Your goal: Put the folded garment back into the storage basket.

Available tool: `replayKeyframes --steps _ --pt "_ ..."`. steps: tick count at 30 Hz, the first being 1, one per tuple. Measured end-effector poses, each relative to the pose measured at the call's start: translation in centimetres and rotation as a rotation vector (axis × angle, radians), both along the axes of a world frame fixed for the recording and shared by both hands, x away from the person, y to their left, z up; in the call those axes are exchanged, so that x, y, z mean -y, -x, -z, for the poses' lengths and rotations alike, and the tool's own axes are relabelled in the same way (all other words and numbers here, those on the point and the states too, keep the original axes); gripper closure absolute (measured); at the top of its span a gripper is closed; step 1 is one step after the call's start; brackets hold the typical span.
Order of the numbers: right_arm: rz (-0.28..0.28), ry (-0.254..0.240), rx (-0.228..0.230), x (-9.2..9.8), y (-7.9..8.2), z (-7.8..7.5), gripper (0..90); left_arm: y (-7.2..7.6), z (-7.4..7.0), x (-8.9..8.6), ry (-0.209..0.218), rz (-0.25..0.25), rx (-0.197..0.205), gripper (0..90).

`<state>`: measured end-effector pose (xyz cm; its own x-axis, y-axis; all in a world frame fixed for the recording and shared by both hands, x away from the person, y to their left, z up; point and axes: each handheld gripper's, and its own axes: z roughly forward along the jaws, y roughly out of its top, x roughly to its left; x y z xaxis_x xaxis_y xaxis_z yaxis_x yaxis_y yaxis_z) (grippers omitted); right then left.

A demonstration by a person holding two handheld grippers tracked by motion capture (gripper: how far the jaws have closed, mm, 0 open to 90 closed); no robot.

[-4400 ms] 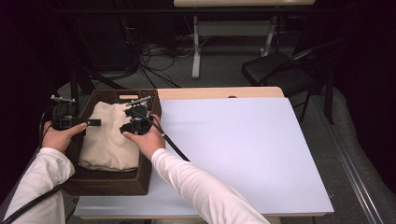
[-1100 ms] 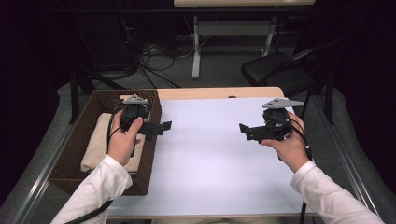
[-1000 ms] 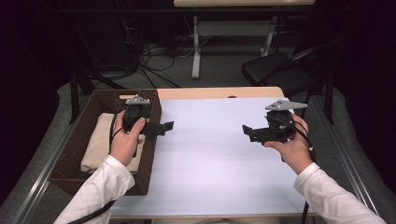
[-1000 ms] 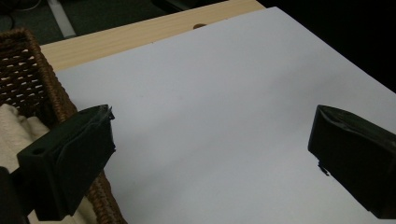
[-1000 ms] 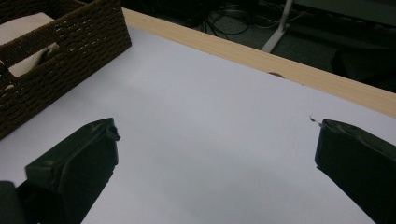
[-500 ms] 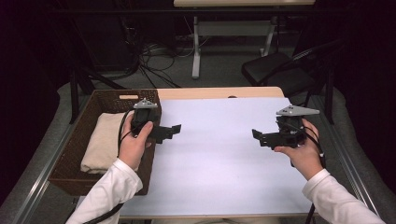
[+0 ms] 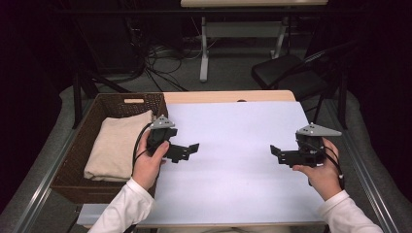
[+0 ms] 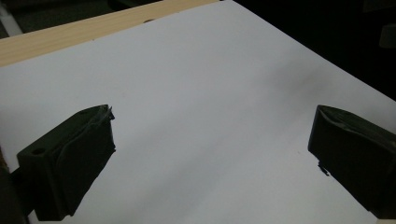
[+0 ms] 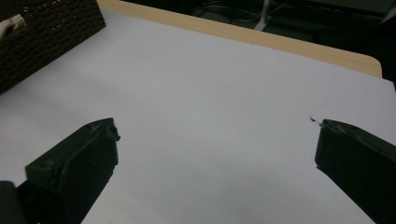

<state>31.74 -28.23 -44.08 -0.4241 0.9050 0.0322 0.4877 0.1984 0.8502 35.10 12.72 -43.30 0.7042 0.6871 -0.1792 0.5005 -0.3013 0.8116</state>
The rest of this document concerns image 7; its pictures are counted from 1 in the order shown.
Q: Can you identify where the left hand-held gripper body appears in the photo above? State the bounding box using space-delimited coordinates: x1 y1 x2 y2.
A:
146 115 184 161

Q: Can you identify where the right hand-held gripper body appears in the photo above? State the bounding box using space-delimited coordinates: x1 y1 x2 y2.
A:
285 122 343 169

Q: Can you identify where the beige cloth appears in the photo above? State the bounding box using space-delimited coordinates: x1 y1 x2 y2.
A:
83 110 154 183

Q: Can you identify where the brown woven basket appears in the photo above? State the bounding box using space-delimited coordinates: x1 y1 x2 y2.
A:
50 92 169 205

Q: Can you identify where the person's right hand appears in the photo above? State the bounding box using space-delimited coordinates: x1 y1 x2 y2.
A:
292 137 345 202

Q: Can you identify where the person's left hand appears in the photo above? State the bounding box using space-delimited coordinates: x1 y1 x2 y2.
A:
131 129 171 192

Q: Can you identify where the white table mat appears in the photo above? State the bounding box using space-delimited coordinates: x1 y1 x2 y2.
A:
77 101 325 226

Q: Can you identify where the wooden table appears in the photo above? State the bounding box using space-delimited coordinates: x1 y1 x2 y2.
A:
77 89 326 229

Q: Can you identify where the black folding chair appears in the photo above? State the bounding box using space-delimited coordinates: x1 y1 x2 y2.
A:
251 40 361 130

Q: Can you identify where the black metal stand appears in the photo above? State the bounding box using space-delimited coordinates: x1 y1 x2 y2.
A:
71 66 132 130

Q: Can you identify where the white desk with metal legs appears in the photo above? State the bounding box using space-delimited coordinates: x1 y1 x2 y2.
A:
180 0 329 83

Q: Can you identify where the left hand-held gripper cable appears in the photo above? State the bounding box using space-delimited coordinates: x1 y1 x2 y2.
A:
130 121 154 178

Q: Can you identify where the hand-held gripper cable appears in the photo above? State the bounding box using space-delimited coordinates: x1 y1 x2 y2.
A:
305 142 346 190
130 121 154 178

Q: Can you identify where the right hand-held gripper cable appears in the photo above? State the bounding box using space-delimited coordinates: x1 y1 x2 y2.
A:
305 142 346 190

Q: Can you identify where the metal floor rail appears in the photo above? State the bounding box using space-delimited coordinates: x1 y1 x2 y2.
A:
324 99 402 233
12 129 90 233

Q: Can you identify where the bundle of floor cables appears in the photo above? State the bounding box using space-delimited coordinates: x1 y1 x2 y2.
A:
127 18 208 93

